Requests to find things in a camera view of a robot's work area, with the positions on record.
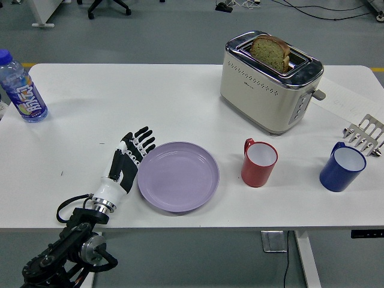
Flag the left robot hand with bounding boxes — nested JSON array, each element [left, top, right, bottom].
[[91, 125, 157, 209]]

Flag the purple plate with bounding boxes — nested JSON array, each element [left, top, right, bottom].
[[137, 141, 221, 214]]

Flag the white table leg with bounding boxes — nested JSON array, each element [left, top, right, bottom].
[[293, 230, 323, 288], [78, 265, 95, 288]]

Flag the blue label drink bottle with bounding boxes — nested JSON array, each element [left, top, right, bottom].
[[0, 49, 49, 124]]

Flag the red mug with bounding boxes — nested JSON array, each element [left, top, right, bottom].
[[241, 137, 279, 188]]

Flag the cream and chrome toaster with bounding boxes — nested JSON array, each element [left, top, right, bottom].
[[220, 29, 327, 136]]

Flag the black office chair base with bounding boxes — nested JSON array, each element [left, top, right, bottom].
[[77, 0, 133, 20]]

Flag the silver under-table box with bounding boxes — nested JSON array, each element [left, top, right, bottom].
[[260, 230, 286, 253]]

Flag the white desk foot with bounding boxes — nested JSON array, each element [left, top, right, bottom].
[[31, 0, 65, 29]]

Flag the brown bread slice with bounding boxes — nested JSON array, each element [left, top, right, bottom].
[[250, 34, 291, 73]]

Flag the blue mug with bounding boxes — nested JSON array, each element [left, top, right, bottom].
[[319, 142, 368, 193]]

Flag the white paper sheet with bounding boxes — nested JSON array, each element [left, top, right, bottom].
[[311, 71, 383, 121]]

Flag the silver metal tongs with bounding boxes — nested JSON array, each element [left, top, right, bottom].
[[343, 113, 384, 158]]

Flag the black table control panel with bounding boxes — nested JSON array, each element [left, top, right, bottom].
[[350, 229, 384, 239]]

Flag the black hanging power cable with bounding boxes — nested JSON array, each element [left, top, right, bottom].
[[283, 230, 291, 288]]

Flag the white floor cables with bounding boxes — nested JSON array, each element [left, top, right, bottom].
[[232, 0, 262, 9]]

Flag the black floor cable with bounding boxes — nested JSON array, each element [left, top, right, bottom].
[[281, 0, 376, 22]]

